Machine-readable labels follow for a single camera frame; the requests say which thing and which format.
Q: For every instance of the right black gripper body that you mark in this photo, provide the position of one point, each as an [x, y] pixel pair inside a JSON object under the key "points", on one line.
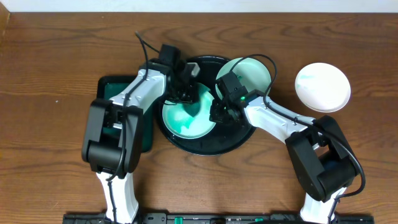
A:
{"points": [[222, 113]]}

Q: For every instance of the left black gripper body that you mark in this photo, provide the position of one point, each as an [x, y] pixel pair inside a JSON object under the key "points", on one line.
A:
{"points": [[185, 94]]}

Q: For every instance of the round black tray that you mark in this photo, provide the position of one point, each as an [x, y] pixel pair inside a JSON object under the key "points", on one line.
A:
{"points": [[223, 137]]}

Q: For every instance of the mint green plate with stain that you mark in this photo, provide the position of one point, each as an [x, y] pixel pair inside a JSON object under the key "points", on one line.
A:
{"points": [[179, 123]]}

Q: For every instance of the white plate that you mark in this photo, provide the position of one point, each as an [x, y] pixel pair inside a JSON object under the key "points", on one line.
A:
{"points": [[322, 87]]}

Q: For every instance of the green yellow sponge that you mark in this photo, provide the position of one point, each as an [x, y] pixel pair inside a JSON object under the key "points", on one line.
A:
{"points": [[192, 109]]}

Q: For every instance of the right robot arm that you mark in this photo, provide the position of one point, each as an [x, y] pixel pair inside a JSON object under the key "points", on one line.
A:
{"points": [[324, 163]]}

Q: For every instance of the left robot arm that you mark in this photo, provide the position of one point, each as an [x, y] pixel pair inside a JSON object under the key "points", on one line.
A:
{"points": [[115, 130]]}

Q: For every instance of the black rectangular water tray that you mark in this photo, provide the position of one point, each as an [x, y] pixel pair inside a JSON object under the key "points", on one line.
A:
{"points": [[111, 85]]}

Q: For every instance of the mint green rear plate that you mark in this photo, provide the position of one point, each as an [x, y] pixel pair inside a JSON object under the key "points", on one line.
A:
{"points": [[251, 73]]}

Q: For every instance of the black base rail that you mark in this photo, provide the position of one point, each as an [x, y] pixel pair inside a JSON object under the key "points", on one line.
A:
{"points": [[163, 218]]}

